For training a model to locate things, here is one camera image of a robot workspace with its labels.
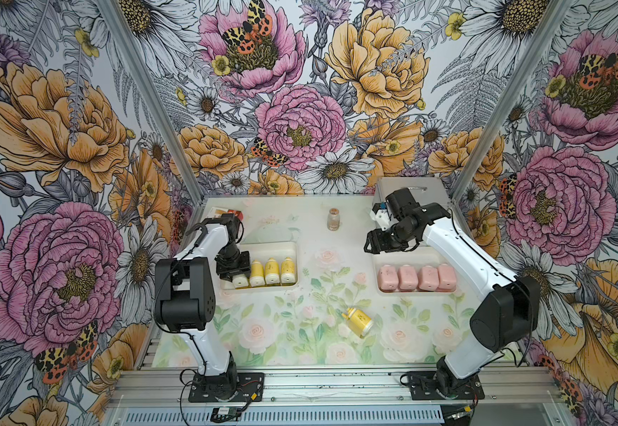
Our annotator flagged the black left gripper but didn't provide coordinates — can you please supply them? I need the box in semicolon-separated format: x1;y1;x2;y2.
214;240;250;282

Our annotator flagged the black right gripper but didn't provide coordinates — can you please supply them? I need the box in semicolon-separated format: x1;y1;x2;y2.
363;222;417;255

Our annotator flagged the pink pencil sharpener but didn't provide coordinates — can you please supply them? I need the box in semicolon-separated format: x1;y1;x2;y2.
437;264;458;292
418;266;439;292
377;264;399;293
398;264;419;292

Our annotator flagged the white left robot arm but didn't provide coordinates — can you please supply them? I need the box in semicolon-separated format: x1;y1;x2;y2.
153;213;250;400

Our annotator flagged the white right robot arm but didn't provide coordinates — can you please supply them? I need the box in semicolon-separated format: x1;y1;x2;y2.
364;188;540;399

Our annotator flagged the white left storage tray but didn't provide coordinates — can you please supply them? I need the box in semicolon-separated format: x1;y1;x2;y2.
215;241;300;292

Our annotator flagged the white storage tray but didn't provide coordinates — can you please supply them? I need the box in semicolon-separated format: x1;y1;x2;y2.
215;241;300;292
371;247;466;296

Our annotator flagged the white right storage tray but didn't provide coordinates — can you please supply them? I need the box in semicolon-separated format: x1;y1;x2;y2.
371;247;466;296

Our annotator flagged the silver aluminium first aid case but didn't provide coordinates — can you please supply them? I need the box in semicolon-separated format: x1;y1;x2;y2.
369;177;450;231

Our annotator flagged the red object behind left gripper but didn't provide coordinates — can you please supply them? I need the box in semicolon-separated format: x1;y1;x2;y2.
206;207;244;221

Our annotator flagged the small clear glass bottle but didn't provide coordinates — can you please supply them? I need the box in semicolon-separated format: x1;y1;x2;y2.
327;209;341;231

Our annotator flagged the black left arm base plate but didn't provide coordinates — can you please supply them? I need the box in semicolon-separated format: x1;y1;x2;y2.
187;372;266;403

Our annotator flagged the aluminium front rail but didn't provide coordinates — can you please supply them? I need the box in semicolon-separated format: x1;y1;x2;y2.
108;363;562;408

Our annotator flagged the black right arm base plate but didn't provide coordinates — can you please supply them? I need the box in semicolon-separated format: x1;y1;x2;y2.
399;370;485;401

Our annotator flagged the white vented cable duct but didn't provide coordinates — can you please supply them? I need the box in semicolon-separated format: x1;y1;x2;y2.
115;405;445;425

